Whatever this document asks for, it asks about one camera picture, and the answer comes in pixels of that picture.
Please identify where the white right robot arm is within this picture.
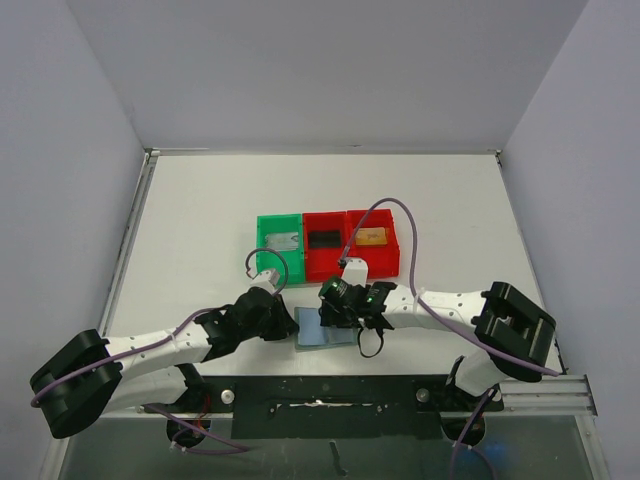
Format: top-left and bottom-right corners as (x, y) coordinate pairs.
(319, 276), (560, 409)

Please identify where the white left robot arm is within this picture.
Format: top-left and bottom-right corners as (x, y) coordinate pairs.
(29, 287), (299, 439)

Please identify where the silver VIP card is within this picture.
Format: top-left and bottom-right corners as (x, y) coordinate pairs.
(265, 232), (300, 251)

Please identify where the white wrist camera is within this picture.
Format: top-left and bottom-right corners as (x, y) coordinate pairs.
(341, 257), (369, 286)
(250, 268), (280, 294)

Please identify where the red plastic bin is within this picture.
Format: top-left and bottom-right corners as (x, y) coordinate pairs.
(302, 211), (347, 283)
(348, 209), (400, 279)

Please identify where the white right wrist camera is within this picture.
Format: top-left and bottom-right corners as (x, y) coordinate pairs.
(341, 257), (369, 286)

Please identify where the green plastic bin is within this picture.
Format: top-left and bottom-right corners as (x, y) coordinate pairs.
(256, 213), (306, 285)

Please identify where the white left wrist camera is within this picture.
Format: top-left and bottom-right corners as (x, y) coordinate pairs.
(250, 268), (280, 294)

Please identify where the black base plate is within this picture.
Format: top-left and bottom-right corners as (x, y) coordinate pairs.
(162, 374), (479, 440)

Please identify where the grey-green card holder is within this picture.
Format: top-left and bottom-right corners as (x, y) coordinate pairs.
(294, 307), (356, 351)

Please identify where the red plastic bin middle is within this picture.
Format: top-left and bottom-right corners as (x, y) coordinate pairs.
(302, 211), (347, 283)

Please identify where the aluminium frame rail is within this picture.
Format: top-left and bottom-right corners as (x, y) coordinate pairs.
(89, 147), (211, 361)

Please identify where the gold card in bin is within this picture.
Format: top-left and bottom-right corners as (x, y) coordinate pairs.
(355, 227), (389, 247)

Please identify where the black card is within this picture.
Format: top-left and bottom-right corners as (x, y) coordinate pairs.
(308, 230), (342, 249)

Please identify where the red plastic bin right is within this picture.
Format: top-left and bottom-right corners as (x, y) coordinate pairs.
(348, 209), (400, 279)

